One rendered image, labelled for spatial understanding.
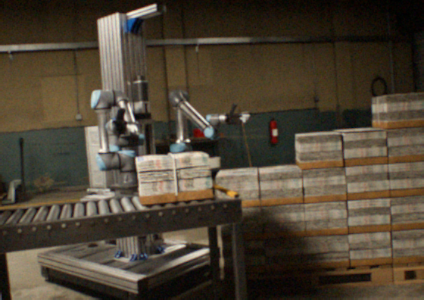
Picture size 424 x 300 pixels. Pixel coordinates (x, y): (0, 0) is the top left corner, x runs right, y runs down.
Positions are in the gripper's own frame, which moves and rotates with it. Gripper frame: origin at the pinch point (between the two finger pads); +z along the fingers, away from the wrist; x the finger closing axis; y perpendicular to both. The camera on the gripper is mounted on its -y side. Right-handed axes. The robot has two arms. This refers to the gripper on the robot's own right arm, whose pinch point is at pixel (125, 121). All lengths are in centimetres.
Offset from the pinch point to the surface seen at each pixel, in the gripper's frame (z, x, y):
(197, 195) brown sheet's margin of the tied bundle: 32, -32, 37
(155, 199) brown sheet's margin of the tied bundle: 27.2, -11.2, 39.8
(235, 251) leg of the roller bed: 46, -49, 64
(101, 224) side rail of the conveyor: 36, 17, 51
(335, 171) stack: 8, -142, 24
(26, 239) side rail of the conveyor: 31, 51, 58
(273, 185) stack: -13, -106, 36
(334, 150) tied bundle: 8, -139, 10
